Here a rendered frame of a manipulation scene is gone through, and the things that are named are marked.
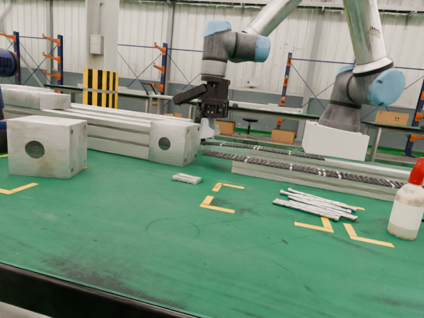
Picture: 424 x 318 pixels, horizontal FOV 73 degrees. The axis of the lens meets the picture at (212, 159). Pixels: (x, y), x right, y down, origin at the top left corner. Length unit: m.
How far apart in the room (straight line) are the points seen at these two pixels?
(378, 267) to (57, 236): 0.37
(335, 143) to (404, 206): 0.66
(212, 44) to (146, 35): 8.57
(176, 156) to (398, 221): 0.45
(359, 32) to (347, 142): 0.36
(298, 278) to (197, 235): 0.13
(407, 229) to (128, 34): 9.40
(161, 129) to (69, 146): 0.22
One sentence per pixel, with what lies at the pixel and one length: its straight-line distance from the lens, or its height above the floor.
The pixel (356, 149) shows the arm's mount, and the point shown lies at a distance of 1.14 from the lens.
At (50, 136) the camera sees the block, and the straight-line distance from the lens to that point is 0.56.
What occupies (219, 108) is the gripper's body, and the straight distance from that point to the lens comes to 0.86.
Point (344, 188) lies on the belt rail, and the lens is 0.67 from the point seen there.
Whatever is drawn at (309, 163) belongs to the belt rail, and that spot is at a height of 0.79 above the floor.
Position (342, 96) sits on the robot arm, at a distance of 1.18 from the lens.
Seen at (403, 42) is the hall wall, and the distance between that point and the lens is 8.91.
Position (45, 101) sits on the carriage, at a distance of 0.90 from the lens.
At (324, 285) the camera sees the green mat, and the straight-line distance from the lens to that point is 0.33.
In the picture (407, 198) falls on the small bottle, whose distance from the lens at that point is 0.49.
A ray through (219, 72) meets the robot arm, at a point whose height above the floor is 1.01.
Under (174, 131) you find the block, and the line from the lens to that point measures 0.67.
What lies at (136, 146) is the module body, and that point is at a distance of 0.72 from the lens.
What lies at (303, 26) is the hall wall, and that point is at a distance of 8.53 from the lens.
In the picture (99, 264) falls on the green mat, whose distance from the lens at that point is 0.32.
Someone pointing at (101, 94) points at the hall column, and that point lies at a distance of 4.02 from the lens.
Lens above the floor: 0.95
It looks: 13 degrees down
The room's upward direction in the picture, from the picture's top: 6 degrees clockwise
